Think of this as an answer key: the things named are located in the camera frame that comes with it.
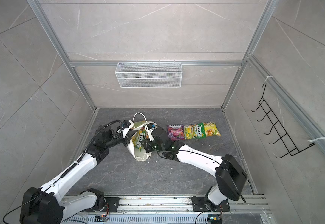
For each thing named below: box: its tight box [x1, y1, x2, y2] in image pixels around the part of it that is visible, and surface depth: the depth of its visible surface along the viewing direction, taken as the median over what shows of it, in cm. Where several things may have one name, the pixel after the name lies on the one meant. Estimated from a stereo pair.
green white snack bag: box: [183, 122, 207, 140], surface depth 102 cm
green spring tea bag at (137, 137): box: [131, 128, 147, 152], surface depth 92 cm
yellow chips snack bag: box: [202, 122, 222, 137], surface depth 103 cm
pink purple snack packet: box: [166, 124, 185, 142], surface depth 103 cm
